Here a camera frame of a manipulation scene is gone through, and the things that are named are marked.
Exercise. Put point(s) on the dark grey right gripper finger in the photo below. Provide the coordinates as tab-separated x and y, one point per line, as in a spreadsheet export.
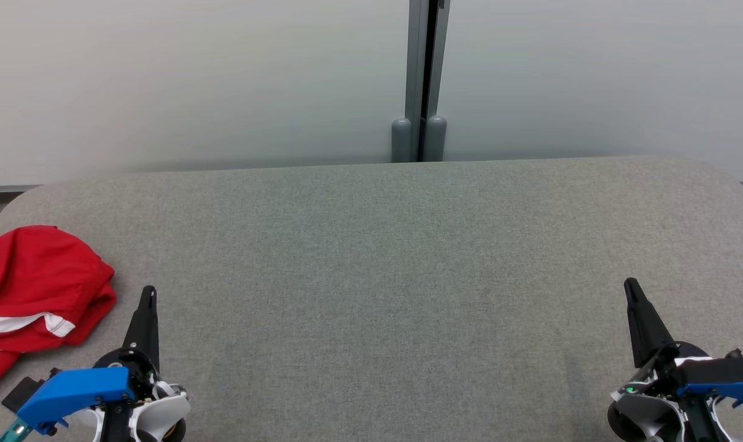
637	331
653	331

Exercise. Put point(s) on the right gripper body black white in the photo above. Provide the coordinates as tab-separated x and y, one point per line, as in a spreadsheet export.
648	412

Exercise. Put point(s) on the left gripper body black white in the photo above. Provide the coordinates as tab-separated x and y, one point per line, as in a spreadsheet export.
163	411

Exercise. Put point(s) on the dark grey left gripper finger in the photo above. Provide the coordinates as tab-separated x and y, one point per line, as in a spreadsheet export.
139	331
153	331

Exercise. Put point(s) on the red shorts with white stripes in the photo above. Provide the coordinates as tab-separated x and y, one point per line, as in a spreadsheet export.
40	270

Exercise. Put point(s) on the right wrist blue camera housing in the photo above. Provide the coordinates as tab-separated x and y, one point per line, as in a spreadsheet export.
718	372

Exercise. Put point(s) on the wrist blue camera housing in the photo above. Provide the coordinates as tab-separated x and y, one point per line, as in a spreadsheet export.
718	372
77	388

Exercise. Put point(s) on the left wrist blue camera housing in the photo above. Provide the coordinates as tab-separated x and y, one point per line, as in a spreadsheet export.
77	388

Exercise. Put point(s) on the grey partition centre post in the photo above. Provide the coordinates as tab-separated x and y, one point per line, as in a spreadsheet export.
422	61

